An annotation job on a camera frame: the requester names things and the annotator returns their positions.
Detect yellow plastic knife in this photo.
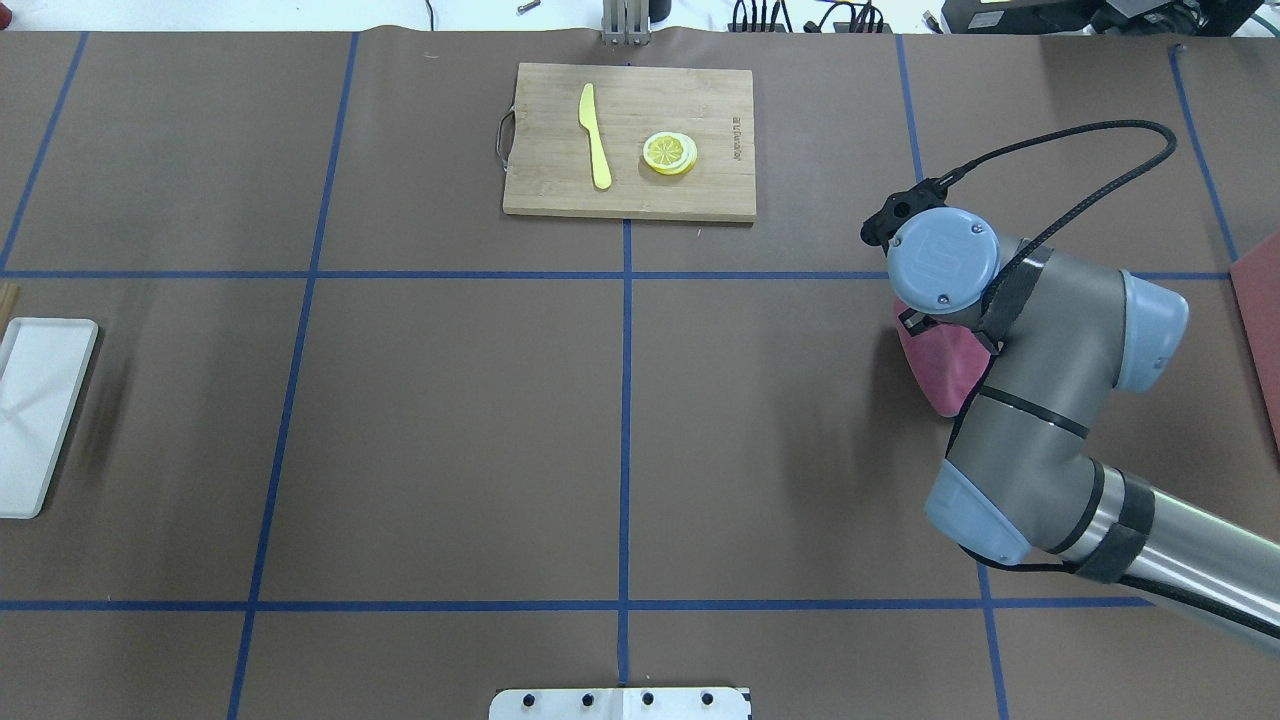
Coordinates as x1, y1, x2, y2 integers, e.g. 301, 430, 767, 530
577, 82, 613, 191

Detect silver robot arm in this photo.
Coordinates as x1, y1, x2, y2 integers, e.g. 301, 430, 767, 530
863, 199, 1277, 653

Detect bamboo cutting board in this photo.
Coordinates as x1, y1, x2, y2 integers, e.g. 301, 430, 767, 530
502, 61, 756, 224

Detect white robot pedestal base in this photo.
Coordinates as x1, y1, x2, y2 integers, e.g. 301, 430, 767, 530
488, 685, 753, 719

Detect black monitor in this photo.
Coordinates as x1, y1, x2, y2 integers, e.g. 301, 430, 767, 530
941, 1, 1267, 37

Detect wooden rack dowel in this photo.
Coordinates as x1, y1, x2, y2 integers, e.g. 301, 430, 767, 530
0, 281, 20, 331

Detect pink microfiber cloth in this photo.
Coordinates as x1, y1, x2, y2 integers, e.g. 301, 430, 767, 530
893, 299, 992, 418

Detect pink plastic bin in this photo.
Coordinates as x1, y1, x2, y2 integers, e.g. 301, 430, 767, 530
1229, 232, 1279, 446

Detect yellow lemon slices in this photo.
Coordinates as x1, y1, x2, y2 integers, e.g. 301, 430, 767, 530
641, 131, 699, 176

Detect aluminium frame post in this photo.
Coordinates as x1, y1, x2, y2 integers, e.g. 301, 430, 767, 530
602, 0, 652, 46

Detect black camera cable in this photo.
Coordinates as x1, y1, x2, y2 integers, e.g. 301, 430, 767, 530
934, 120, 1178, 261

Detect white rack tray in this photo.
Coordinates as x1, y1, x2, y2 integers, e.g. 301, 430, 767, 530
1, 316, 99, 520

